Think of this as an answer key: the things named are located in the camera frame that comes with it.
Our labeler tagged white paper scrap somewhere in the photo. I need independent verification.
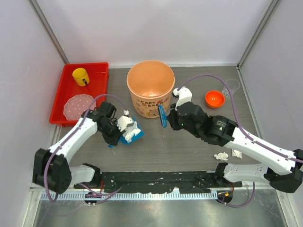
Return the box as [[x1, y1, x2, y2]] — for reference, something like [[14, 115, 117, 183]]
[[123, 121, 142, 143], [214, 152, 229, 161], [232, 149, 243, 159]]

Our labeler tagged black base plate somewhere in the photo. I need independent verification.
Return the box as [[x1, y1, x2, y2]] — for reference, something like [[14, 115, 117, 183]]
[[84, 171, 242, 194]]

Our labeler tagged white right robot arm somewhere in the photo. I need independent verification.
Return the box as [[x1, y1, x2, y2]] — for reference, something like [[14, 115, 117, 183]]
[[167, 102, 303, 193]]

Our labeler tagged blue plastic dustpan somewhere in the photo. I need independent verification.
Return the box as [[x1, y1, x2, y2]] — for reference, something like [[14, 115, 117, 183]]
[[118, 121, 144, 145]]

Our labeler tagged clear plastic item in bin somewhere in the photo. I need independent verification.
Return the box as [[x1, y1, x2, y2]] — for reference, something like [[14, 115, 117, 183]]
[[63, 94, 96, 121]]

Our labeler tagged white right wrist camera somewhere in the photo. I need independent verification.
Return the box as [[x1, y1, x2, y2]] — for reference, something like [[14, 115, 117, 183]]
[[172, 86, 192, 110]]

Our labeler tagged blue hand brush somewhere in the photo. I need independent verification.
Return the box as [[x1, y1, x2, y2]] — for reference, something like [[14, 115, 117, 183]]
[[158, 105, 167, 128]]

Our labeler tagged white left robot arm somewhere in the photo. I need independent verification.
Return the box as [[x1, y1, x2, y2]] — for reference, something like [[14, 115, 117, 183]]
[[32, 102, 122, 194]]

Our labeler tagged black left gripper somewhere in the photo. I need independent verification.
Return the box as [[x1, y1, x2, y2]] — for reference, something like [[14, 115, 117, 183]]
[[99, 120, 125, 146]]

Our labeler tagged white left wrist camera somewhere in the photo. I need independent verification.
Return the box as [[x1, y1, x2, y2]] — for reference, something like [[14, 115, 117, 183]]
[[117, 110, 134, 131]]

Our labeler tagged red plastic bin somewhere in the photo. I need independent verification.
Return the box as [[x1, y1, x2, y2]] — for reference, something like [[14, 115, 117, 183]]
[[49, 62, 108, 127]]

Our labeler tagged aluminium rail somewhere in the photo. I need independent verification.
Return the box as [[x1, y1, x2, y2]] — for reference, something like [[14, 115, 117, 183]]
[[29, 170, 289, 191]]

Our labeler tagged white cable duct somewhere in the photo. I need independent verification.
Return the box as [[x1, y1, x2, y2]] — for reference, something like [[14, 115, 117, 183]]
[[40, 192, 218, 201]]

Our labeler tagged clear plastic cup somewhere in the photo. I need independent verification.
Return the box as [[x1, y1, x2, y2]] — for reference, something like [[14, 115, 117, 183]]
[[222, 79, 241, 98]]

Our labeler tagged yellow cup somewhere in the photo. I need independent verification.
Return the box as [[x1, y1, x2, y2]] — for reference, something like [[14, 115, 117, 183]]
[[72, 68, 90, 87]]

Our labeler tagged orange bowl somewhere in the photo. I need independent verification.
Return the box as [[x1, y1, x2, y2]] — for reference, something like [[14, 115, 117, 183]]
[[205, 90, 225, 109]]

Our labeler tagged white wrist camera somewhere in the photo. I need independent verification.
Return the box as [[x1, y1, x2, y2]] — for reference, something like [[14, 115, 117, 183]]
[[172, 86, 192, 110], [117, 110, 134, 131]]

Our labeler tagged orange capybara bucket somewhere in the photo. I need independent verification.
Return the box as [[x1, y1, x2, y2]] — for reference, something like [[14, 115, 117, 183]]
[[126, 60, 175, 118]]

